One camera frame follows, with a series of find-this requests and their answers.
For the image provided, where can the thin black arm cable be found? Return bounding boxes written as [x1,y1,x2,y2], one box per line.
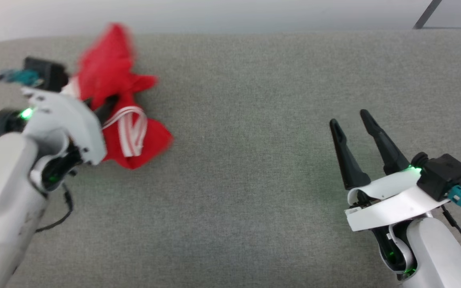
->
[34,183,74,233]

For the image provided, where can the dark metal pole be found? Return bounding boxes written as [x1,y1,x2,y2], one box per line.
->
[413,0,442,30]

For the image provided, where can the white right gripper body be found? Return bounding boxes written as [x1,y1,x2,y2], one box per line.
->
[345,168,451,232]

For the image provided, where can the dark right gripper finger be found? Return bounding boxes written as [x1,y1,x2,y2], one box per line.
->
[360,109,411,176]
[329,118,371,190]

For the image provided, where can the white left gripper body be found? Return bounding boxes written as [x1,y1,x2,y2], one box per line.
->
[20,86,107,165]

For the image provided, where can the red garment with white trim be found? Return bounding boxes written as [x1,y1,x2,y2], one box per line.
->
[70,23,174,170]

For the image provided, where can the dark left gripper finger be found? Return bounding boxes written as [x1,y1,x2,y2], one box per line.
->
[90,95,120,124]

